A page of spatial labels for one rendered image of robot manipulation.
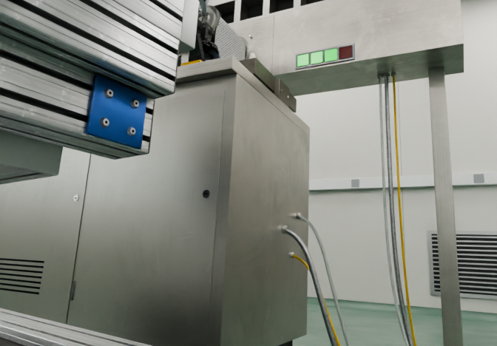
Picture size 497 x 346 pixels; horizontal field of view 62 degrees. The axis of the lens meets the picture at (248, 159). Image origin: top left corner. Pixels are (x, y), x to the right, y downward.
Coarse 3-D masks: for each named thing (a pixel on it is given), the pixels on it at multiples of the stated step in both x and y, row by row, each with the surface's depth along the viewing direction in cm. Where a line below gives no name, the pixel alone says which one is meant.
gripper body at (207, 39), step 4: (200, 24) 146; (208, 24) 147; (200, 28) 146; (204, 28) 146; (208, 28) 147; (212, 28) 150; (196, 32) 143; (200, 32) 146; (204, 32) 145; (208, 32) 147; (212, 32) 149; (200, 36) 146; (204, 36) 145; (208, 36) 149; (204, 40) 145; (208, 40) 146; (204, 44) 146; (204, 48) 148; (208, 48) 148
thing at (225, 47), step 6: (216, 30) 159; (216, 36) 158; (222, 36) 162; (222, 42) 162; (228, 42) 166; (222, 48) 162; (228, 48) 166; (234, 48) 171; (222, 54) 161; (228, 54) 166; (234, 54) 171; (240, 54) 176; (240, 60) 175
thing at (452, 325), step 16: (432, 80) 165; (432, 96) 163; (432, 112) 162; (432, 128) 161; (448, 128) 163; (432, 144) 159; (448, 144) 157; (448, 160) 155; (448, 176) 154; (448, 192) 153; (448, 208) 152; (448, 224) 150; (448, 240) 149; (448, 256) 148; (448, 272) 147; (448, 288) 146; (448, 304) 144; (448, 320) 143; (448, 336) 142
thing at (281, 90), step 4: (276, 80) 156; (280, 80) 156; (276, 84) 155; (280, 84) 156; (284, 84) 159; (276, 88) 155; (280, 88) 155; (284, 88) 159; (288, 88) 163; (276, 92) 154; (280, 92) 155; (284, 92) 158; (288, 92) 163; (280, 96) 155; (284, 96) 158; (288, 96) 161; (280, 100) 155; (284, 100) 158; (288, 100) 162; (288, 104) 162
